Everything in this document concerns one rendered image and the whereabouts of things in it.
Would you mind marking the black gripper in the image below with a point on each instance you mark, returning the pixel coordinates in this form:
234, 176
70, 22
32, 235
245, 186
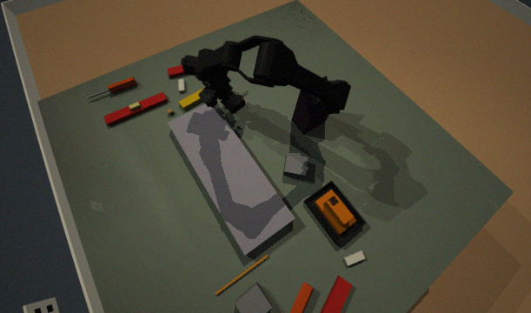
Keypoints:
229, 99

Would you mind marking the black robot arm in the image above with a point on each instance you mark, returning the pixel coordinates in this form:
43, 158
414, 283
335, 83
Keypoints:
275, 65

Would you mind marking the red flat bar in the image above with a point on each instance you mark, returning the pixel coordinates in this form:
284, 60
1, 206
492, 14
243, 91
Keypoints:
135, 108
337, 296
176, 71

